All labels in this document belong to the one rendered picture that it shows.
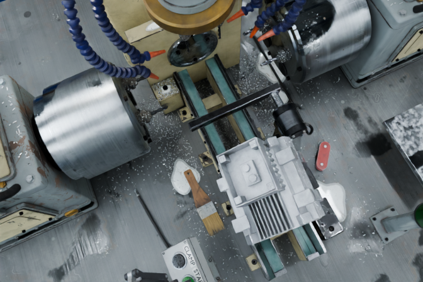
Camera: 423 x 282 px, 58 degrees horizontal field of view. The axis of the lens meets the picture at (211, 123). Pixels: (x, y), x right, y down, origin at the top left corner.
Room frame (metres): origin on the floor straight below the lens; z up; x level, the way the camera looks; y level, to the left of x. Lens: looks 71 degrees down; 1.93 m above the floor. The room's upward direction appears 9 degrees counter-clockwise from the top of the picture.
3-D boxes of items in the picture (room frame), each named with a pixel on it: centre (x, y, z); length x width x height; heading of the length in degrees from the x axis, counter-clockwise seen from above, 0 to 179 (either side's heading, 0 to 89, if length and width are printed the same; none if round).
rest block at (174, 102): (0.48, 0.12, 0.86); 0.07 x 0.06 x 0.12; 106
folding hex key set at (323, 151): (0.23, -0.31, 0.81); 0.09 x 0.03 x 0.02; 156
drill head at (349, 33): (0.54, -0.33, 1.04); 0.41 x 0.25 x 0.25; 106
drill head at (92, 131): (0.35, 0.33, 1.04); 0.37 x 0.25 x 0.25; 106
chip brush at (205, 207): (0.16, 0.06, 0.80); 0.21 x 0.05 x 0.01; 19
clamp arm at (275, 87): (0.35, -0.07, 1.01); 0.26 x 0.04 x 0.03; 106
